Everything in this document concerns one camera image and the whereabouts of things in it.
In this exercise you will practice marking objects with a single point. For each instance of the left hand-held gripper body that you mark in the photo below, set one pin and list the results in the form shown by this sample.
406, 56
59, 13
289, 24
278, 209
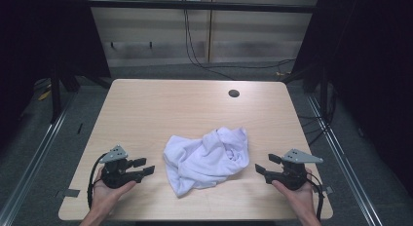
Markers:
114, 175

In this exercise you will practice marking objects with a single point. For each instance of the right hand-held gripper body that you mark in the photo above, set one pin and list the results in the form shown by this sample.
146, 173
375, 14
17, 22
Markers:
292, 175

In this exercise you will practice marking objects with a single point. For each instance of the white patterned cloth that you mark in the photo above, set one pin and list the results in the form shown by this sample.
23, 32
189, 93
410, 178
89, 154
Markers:
206, 161

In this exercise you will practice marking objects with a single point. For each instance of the person's left hand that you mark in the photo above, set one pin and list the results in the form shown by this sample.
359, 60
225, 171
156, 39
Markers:
107, 195

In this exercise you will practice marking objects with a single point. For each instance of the person's right hand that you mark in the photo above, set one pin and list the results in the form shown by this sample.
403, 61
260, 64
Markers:
298, 198

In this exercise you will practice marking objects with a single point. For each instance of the grey tape strip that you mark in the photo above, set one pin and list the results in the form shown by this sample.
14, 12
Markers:
69, 193
328, 189

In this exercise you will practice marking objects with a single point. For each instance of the small black floor tape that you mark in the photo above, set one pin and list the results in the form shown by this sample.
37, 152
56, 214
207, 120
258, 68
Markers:
80, 128

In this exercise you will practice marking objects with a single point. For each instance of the dark round table grommet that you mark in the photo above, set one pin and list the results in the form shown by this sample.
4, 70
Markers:
233, 93

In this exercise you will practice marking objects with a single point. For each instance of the black metal stand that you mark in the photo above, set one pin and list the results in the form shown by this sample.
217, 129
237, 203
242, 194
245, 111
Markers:
323, 93
55, 96

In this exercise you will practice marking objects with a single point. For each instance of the yellow object on floor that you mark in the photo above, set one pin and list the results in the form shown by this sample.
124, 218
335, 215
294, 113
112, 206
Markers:
44, 95

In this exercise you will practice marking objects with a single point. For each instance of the black curtain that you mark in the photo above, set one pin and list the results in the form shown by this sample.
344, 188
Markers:
39, 34
373, 73

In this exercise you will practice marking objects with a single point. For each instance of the black horizontal metal bar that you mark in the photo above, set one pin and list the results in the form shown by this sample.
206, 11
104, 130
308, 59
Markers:
201, 6

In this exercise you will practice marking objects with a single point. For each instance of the metal floor rail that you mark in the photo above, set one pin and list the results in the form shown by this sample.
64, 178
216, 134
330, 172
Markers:
344, 164
35, 154

